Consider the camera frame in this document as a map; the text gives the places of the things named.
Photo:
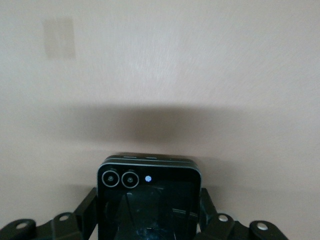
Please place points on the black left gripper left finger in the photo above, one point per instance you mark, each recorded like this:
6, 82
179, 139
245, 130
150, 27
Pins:
62, 225

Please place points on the brown tape patch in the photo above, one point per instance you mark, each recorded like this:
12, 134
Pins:
60, 37

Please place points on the black flip phone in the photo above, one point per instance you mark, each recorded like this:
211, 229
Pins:
150, 205

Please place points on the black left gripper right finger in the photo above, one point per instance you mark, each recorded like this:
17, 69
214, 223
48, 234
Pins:
225, 225

